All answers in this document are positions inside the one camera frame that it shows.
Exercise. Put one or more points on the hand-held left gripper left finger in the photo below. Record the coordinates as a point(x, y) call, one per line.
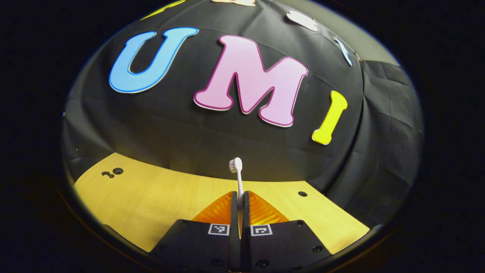
point(234, 212)

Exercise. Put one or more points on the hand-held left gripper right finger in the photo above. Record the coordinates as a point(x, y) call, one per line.
point(245, 212)

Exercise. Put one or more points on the white toothbrush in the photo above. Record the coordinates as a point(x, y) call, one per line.
point(235, 165)

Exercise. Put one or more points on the wooden desktop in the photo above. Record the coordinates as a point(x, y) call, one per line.
point(151, 197)

